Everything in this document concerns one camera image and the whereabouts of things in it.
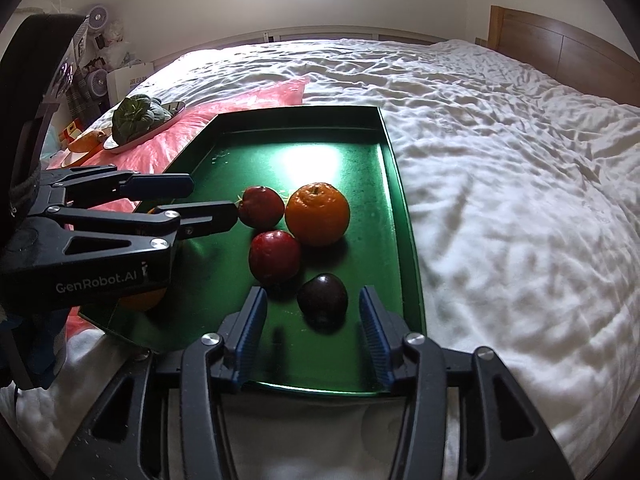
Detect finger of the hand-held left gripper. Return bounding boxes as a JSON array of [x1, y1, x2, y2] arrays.
[[40, 166, 195, 211], [30, 200, 240, 241]]

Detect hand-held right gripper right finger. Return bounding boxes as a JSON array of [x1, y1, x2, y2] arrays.
[[358, 285, 576, 480]]

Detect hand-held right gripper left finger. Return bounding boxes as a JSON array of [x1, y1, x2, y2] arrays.
[[50, 286, 269, 480]]

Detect red apple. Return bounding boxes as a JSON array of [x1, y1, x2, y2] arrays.
[[237, 185, 286, 231], [248, 230, 302, 286]]

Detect dark purple plum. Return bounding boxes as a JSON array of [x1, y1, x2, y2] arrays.
[[297, 273, 349, 331]]

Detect green tray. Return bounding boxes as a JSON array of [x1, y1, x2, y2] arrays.
[[77, 106, 427, 398]]

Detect green leafy vegetable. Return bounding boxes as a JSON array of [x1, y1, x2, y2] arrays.
[[111, 94, 173, 145]]

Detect white plate with grey rim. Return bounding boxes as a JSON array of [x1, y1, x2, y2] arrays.
[[102, 101, 187, 155]]

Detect pink plastic sheet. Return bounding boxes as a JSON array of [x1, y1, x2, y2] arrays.
[[45, 76, 307, 343]]

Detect carrot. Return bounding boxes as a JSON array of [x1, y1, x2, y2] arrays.
[[67, 129, 107, 153]]

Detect red yellow box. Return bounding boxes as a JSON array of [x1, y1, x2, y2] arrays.
[[57, 119, 83, 148]]

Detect white cardboard box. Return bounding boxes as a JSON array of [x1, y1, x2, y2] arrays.
[[106, 61, 155, 103]]

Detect plaid scarf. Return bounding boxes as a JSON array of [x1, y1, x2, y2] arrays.
[[65, 35, 103, 121]]

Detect white plastic bags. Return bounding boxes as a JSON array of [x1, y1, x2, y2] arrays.
[[102, 20, 131, 68]]

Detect wooden headboard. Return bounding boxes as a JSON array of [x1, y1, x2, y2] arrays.
[[487, 5, 640, 106]]

